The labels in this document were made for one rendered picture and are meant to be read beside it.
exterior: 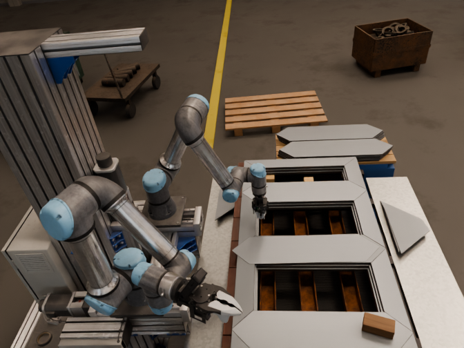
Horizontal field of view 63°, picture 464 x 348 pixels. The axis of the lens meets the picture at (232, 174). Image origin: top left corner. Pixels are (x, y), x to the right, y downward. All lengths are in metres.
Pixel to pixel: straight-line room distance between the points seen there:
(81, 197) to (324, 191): 1.50
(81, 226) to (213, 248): 1.18
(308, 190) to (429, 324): 0.92
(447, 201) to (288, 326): 2.39
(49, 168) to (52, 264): 0.51
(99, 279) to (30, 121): 0.57
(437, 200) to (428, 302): 1.84
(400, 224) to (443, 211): 1.41
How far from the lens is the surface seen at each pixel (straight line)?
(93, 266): 1.37
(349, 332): 1.76
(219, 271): 2.16
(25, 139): 1.48
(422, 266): 2.20
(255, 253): 1.98
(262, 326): 1.74
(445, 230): 3.53
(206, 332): 1.97
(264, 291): 2.06
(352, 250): 2.02
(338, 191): 2.33
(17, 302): 3.43
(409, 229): 2.30
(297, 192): 2.31
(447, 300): 2.11
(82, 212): 1.22
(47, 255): 1.82
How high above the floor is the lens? 2.38
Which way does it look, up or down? 38 degrees down
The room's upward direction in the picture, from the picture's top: 6 degrees counter-clockwise
